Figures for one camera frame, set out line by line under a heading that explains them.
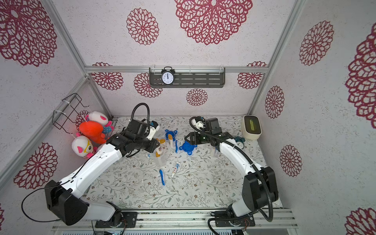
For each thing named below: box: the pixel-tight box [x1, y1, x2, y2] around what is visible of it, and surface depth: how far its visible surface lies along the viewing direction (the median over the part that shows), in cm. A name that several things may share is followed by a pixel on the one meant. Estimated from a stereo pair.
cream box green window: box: [240, 114, 262, 140], surface depth 108 cm
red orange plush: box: [78, 120, 107, 145], surface depth 91 cm
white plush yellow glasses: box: [71, 135, 98, 160], surface depth 81 cm
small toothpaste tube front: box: [171, 161, 181, 178], surface depth 93 cm
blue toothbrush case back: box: [175, 140, 179, 154], surface depth 105 cm
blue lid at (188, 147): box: [179, 141, 198, 156], surface depth 104 cm
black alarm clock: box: [161, 66, 176, 86], surface depth 92 cm
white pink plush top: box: [85, 111, 109, 126], surface depth 96 cm
